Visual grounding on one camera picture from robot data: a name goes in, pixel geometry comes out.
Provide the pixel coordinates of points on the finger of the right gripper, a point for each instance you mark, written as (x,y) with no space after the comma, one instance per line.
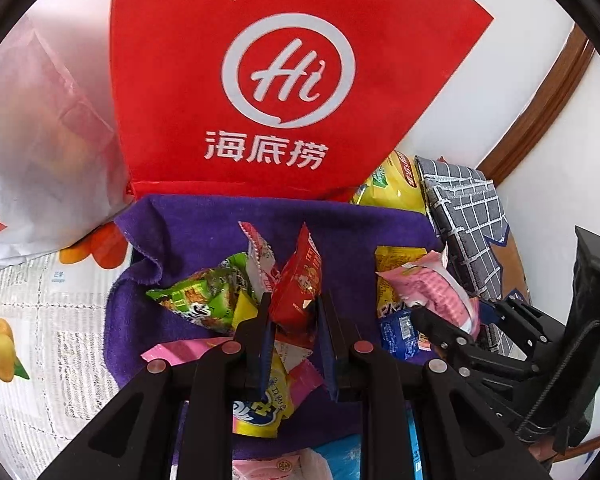
(460,349)
(511,326)

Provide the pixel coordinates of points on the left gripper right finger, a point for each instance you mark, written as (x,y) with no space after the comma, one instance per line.
(418,421)

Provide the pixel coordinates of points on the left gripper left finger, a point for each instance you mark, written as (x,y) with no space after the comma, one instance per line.
(174,421)

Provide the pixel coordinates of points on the pink striped snack packet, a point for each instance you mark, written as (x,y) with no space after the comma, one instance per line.
(443,293)

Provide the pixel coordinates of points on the yellow pink cartoon snack packet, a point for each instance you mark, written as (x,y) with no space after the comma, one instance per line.
(291,378)

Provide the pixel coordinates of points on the green triangular snack packet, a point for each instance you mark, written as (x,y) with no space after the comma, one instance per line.
(209,297)

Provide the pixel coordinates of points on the red snack packet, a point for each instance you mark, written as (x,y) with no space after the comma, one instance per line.
(299,284)

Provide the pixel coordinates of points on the pink white long snack packet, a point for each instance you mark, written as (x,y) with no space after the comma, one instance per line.
(261,266)

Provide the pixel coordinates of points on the yellow triangular snack packet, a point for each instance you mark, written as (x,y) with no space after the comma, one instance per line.
(394,302)

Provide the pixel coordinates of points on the blue tissue pack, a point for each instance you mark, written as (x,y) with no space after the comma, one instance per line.
(344,456)

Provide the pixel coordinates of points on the fruit pattern tablecloth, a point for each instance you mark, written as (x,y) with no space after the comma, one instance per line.
(56,306)

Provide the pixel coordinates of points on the grey checked star cloth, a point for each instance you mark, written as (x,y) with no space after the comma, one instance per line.
(471,220)

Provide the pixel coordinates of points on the yellow tea box bag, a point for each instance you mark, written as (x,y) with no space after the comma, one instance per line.
(394,184)

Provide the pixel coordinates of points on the purple towel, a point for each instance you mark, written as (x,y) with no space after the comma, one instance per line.
(178,235)

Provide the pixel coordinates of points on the white plastic Miniso bag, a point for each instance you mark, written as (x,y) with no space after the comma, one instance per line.
(61,168)

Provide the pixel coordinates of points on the red paper shopping bag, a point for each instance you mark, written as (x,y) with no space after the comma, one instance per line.
(277,98)

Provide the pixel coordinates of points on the brown wooden door frame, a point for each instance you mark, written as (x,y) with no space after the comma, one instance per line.
(552,96)

